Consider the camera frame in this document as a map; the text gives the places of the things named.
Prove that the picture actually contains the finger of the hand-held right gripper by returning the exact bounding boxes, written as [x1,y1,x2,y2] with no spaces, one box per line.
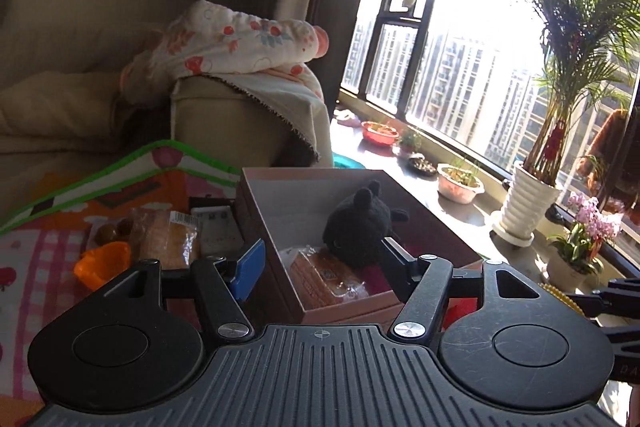
[564,277,640,319]

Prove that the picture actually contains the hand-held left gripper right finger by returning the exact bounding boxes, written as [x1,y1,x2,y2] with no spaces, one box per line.
[380,237,558,345]

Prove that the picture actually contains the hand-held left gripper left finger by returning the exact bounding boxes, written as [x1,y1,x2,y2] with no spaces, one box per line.
[97,238,267,343]

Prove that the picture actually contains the yellow ribbed toy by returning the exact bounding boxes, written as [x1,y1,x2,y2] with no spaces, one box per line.
[559,291,585,317]

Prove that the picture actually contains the black plush toy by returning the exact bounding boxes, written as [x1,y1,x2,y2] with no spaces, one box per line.
[322,181,410,269]

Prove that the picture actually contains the orange pastry packet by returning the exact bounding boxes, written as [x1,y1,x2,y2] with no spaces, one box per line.
[280,246,372,313]

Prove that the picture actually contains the pink cardboard box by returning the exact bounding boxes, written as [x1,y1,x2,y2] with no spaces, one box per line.
[235,167,483,325]

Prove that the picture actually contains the bread packet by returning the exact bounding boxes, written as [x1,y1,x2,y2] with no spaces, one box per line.
[131,208,201,270]

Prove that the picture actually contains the orange plastic cup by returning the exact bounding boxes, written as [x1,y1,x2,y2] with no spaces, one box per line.
[73,241,133,290]

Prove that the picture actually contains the small white orchid pot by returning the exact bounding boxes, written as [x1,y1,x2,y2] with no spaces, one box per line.
[545,252,589,294]

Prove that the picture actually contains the pink orchid plant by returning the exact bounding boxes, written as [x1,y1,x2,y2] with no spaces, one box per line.
[547,192,626,275]

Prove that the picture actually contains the pink and white flowerpot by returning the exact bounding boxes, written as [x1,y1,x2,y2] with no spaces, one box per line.
[437,161,485,204]

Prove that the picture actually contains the dark shallow dish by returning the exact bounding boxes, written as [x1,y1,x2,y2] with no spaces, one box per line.
[407,155,439,178]

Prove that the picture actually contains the teal plastic basin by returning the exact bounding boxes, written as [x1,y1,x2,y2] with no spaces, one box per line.
[332,154,367,170]

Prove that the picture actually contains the white ribbed plant pot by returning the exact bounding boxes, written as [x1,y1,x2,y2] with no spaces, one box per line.
[491,161,564,249]

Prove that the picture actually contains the small green potted plant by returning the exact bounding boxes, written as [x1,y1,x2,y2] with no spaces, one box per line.
[392,129,424,158]

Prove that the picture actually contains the red plant basin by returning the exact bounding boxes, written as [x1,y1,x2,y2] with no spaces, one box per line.
[361,121,399,144]

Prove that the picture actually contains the brown furry cloth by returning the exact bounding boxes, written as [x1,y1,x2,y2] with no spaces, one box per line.
[582,107,640,220]

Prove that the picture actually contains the beige sofa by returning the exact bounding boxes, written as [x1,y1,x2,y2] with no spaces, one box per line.
[0,22,333,218]

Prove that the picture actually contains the beige fringed cloth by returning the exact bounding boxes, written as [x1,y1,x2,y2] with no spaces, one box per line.
[215,69,332,164]

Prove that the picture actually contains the apartment buildings outside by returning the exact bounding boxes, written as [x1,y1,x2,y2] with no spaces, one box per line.
[344,22,601,170]

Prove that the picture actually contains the colourful printed play mat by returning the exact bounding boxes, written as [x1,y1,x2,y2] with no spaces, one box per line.
[0,139,501,413]

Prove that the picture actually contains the floral quilt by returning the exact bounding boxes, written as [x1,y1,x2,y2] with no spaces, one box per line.
[120,0,331,108]

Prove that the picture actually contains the folded beige blanket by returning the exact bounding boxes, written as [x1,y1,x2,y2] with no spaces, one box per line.
[0,69,131,152]

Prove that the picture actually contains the tall palm plant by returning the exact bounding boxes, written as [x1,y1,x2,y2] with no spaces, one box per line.
[507,0,640,188]

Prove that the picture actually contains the dark curtain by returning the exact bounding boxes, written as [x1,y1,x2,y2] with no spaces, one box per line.
[305,0,382,118]

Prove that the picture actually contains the dark window frame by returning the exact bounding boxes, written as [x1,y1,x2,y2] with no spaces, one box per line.
[340,0,640,260]

